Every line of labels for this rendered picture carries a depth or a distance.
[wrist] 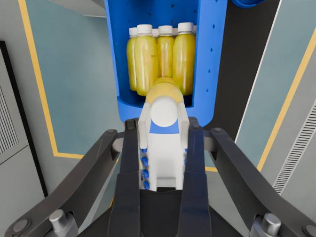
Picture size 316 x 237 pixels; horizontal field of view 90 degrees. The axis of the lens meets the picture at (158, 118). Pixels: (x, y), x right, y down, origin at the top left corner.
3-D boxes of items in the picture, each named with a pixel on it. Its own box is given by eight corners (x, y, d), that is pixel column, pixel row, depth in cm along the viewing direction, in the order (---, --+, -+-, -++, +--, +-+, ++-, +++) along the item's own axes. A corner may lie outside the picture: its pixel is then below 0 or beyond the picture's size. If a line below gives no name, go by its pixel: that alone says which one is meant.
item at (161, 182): (156, 181, 83) (154, 208, 69) (156, 175, 82) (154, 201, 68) (176, 181, 83) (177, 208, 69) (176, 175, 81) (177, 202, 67)
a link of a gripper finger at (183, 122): (181, 122, 15) (189, 122, 15) (177, 100, 22) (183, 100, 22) (181, 149, 16) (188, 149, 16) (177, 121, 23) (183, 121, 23)
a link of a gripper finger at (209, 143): (191, 138, 14) (225, 138, 14) (185, 116, 18) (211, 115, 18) (190, 152, 14) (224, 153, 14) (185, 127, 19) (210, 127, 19)
